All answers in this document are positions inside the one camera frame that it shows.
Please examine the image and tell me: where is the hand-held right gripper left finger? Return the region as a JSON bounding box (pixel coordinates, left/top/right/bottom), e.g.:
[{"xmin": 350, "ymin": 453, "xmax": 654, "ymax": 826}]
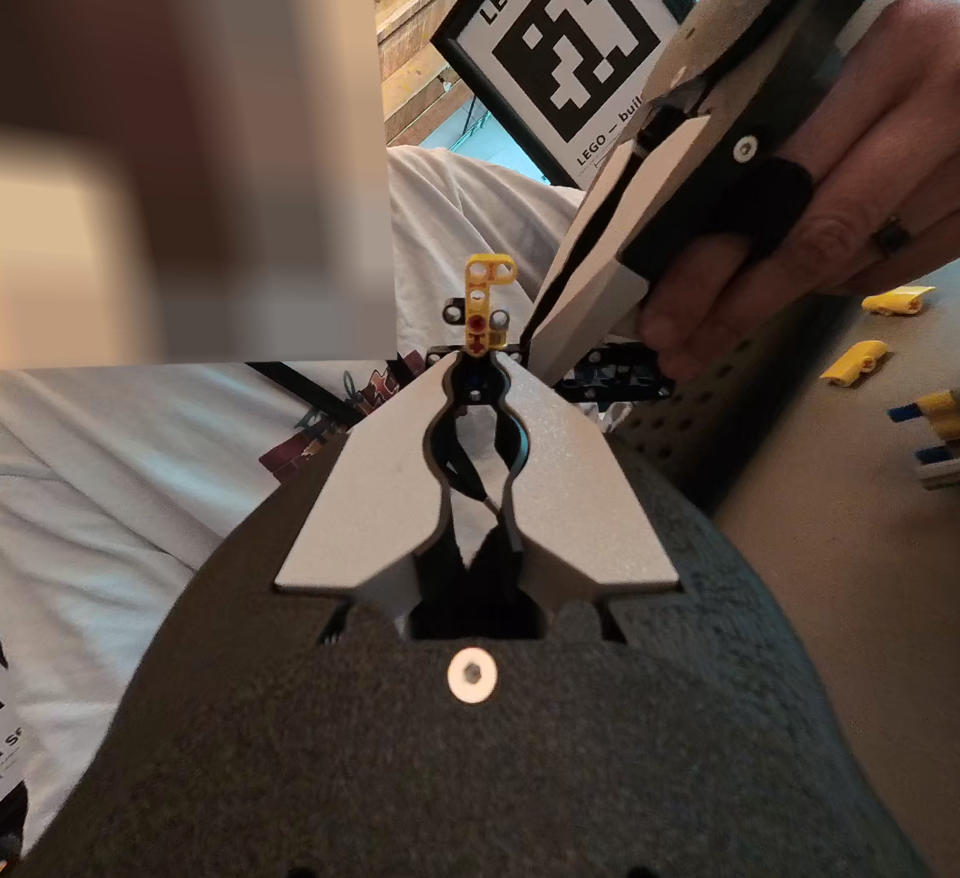
[{"xmin": 274, "ymin": 353, "xmax": 460, "ymax": 622}]

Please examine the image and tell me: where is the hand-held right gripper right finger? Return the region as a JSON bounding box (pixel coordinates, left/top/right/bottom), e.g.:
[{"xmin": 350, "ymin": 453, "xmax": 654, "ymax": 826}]
[{"xmin": 493, "ymin": 353, "xmax": 681, "ymax": 612}]

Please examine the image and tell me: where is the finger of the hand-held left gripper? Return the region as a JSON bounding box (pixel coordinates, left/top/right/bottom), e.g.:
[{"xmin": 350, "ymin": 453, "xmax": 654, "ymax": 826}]
[
  {"xmin": 525, "ymin": 134, "xmax": 655, "ymax": 327},
  {"xmin": 523, "ymin": 116, "xmax": 715, "ymax": 387}
]

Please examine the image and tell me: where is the black yellow toy brick subassembly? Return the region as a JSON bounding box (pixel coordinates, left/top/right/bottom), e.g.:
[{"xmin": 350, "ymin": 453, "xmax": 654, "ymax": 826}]
[{"xmin": 427, "ymin": 254, "xmax": 676, "ymax": 406}]

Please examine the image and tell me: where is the person's left hand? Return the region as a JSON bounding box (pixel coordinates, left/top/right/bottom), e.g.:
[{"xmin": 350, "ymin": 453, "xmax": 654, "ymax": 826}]
[{"xmin": 639, "ymin": 0, "xmax": 960, "ymax": 382}]

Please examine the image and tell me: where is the white printed shirt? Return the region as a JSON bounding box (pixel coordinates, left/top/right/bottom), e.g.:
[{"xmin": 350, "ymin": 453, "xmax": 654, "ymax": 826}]
[{"xmin": 0, "ymin": 143, "xmax": 624, "ymax": 856}]

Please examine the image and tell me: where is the cluster of yellow brick pieces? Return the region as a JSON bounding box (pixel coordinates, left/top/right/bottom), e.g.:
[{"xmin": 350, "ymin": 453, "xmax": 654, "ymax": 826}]
[{"xmin": 819, "ymin": 285, "xmax": 939, "ymax": 388}]

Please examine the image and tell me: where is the black lanyard with reel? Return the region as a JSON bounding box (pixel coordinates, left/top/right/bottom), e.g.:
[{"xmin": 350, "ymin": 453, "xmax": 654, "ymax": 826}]
[{"xmin": 246, "ymin": 360, "xmax": 354, "ymax": 429}]

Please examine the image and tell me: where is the dark finger ring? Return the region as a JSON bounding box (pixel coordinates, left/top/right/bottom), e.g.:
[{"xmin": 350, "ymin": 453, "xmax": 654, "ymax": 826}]
[{"xmin": 872, "ymin": 216, "xmax": 914, "ymax": 258}]

